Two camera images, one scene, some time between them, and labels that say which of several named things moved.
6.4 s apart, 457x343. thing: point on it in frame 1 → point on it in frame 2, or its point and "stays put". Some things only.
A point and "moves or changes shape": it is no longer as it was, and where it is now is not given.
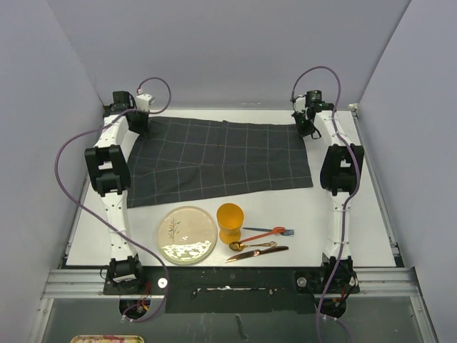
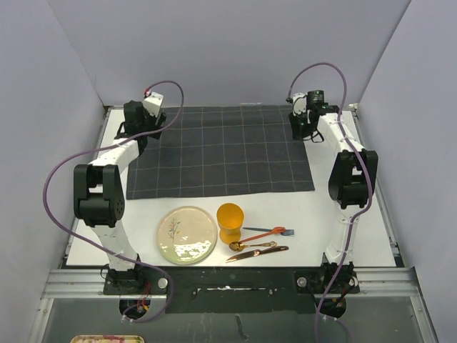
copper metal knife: x=256 y=252 stays put
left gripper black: x=143 y=128 → x=156 y=123
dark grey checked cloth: x=181 y=159 moves or changes shape
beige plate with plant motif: x=187 y=235 stays put
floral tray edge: x=107 y=339 stays put
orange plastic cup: x=230 y=216 stays put
